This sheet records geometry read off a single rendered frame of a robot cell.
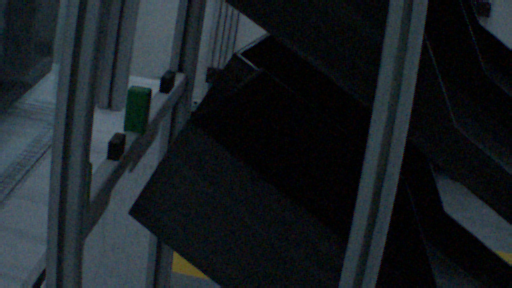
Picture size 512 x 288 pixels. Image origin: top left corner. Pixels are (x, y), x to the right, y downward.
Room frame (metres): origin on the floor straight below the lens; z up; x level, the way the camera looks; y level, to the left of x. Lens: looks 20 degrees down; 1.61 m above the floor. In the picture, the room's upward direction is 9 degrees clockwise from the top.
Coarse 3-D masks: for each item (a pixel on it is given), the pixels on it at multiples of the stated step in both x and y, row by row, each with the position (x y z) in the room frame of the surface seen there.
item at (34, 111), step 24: (0, 0) 1.53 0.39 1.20; (48, 0) 1.77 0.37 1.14; (0, 24) 1.54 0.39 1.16; (48, 24) 1.79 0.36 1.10; (0, 48) 1.55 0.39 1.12; (48, 48) 1.80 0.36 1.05; (0, 72) 1.56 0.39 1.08; (48, 72) 1.82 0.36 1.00; (0, 96) 1.57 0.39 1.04; (24, 96) 1.70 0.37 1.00; (48, 96) 1.84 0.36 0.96; (0, 120) 1.58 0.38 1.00; (24, 120) 1.71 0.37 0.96; (48, 120) 1.85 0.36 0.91; (0, 144) 1.59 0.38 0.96; (24, 144) 1.72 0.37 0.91; (0, 168) 1.60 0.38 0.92
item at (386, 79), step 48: (96, 0) 0.61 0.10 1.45; (192, 0) 0.94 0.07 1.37; (96, 48) 0.62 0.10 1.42; (192, 48) 0.94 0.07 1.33; (384, 48) 0.60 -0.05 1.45; (192, 96) 0.95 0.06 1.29; (384, 96) 0.60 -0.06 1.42; (384, 144) 0.60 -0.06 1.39; (48, 192) 0.62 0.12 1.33; (384, 192) 0.60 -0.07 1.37; (48, 240) 0.61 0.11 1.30; (384, 240) 0.60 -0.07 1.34
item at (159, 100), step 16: (176, 80) 0.91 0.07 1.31; (160, 96) 0.87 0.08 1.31; (176, 96) 0.90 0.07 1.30; (160, 112) 0.85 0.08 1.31; (128, 144) 0.76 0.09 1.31; (128, 160) 0.75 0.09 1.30; (96, 176) 0.70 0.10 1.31; (112, 176) 0.71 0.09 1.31; (96, 192) 0.67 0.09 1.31; (96, 208) 0.67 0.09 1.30
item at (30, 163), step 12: (48, 132) 1.85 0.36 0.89; (36, 144) 1.80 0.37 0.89; (48, 144) 1.82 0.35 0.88; (36, 156) 1.75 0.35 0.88; (24, 168) 1.69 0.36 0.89; (36, 168) 1.76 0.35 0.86; (12, 180) 1.63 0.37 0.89; (24, 180) 1.69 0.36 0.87; (0, 192) 1.57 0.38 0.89; (12, 192) 1.63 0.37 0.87; (0, 204) 1.57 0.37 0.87
